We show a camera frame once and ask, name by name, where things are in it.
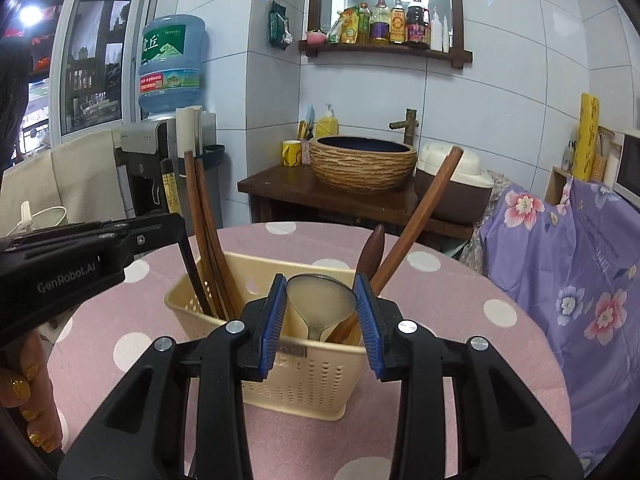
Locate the blue water jug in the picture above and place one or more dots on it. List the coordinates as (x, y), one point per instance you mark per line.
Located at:
(170, 71)

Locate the woven basin sink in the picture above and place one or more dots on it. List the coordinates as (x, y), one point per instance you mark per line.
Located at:
(361, 165)

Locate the purple floral cloth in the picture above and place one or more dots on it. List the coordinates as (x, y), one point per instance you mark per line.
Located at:
(573, 268)

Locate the brown wooden chopstick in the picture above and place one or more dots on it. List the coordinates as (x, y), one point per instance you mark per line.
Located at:
(225, 293)
(417, 222)
(196, 192)

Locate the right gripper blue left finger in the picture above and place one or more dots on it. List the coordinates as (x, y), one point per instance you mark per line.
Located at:
(270, 325)

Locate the orange oil bottle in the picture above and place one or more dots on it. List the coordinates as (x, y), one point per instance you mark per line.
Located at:
(397, 23)

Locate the white microwave oven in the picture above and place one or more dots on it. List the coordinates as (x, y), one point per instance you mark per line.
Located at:
(627, 180)

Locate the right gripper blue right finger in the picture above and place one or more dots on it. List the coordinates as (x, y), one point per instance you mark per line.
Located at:
(372, 325)

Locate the green hanging packet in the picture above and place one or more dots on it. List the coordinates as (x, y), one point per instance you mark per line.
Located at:
(279, 34)

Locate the water dispenser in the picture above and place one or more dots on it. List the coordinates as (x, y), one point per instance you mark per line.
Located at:
(140, 148)

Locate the wooden framed mirror shelf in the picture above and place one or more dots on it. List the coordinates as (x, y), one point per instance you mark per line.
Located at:
(364, 26)

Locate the yellow soap bottle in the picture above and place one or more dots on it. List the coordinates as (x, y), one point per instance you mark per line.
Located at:
(327, 125)

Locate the left hand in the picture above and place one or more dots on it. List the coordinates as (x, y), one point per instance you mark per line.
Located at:
(28, 388)

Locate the wooden handled steel spoon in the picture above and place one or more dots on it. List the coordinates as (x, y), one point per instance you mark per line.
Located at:
(372, 253)

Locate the window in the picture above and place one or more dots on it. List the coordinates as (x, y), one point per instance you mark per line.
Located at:
(85, 61)

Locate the yellow roll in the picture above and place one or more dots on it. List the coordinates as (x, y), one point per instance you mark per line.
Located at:
(587, 138)

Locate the cream pot with lid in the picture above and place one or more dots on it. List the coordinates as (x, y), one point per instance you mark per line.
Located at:
(35, 221)

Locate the black chopstick yellow band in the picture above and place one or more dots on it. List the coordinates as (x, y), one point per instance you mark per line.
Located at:
(170, 186)

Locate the bamboo faucet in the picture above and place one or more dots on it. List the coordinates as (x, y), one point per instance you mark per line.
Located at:
(408, 126)

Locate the cream perforated utensil holder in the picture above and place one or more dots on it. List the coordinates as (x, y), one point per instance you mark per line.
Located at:
(309, 378)

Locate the dark wooden counter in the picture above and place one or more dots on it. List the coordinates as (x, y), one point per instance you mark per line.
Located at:
(295, 194)

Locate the yellow mug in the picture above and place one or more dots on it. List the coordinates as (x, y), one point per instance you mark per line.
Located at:
(291, 153)

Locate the dark soy sauce bottle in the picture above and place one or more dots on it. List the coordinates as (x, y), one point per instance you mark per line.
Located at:
(418, 25)

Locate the white brown rice cooker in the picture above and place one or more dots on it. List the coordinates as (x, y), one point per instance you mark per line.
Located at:
(468, 192)

